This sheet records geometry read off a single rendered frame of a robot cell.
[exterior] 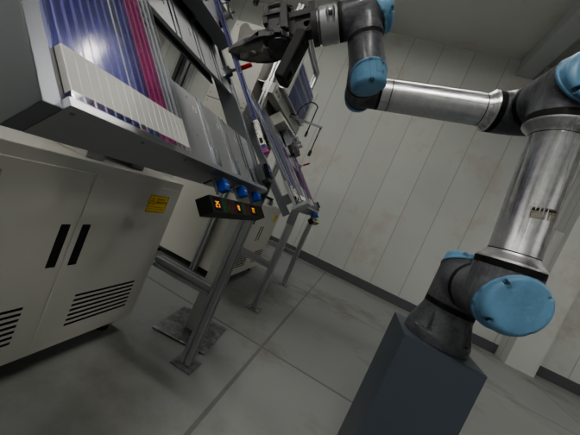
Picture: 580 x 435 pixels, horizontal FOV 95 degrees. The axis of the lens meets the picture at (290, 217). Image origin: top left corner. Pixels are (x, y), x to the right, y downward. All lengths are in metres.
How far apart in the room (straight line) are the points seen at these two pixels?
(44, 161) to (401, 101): 0.82
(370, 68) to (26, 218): 0.79
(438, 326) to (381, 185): 3.30
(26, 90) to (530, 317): 0.77
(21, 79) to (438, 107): 0.74
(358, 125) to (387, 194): 1.08
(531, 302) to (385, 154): 3.53
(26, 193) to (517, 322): 0.99
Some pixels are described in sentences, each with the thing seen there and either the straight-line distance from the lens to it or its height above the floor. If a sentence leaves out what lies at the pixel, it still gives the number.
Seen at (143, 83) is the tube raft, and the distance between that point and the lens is 0.54.
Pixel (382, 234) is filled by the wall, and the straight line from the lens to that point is 3.90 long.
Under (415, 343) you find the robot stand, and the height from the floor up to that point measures 0.54.
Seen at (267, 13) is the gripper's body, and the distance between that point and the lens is 0.73.
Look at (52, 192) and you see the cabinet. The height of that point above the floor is 0.53.
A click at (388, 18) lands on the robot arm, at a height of 1.14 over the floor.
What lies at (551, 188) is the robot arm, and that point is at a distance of 0.67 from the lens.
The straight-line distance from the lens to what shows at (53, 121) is 0.40.
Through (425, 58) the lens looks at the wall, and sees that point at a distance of 4.64.
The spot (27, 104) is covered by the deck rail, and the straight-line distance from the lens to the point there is 0.39.
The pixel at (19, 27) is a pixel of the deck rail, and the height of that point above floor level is 0.78.
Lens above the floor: 0.73
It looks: 3 degrees down
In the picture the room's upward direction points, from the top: 24 degrees clockwise
